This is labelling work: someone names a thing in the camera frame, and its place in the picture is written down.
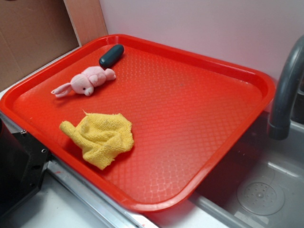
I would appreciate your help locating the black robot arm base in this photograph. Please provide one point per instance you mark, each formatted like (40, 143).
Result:
(23, 161)

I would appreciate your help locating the dark green plastic pickle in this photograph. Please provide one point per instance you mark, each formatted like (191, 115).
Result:
(112, 56)

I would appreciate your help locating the red plastic tray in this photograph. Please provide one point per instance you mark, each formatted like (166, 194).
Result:
(186, 111)

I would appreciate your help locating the yellow terry cloth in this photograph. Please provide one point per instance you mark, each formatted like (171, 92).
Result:
(101, 137)

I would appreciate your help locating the pink plush bunny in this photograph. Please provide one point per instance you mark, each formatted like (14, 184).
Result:
(85, 82)

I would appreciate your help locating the light wooden board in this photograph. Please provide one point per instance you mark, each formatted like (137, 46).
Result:
(87, 19)

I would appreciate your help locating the grey toy sink basin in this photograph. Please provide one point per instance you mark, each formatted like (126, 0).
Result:
(259, 183)

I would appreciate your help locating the grey toy faucet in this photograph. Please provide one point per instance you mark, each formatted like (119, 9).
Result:
(288, 103)

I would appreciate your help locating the brown cardboard panel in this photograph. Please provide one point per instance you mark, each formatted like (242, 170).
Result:
(32, 34)

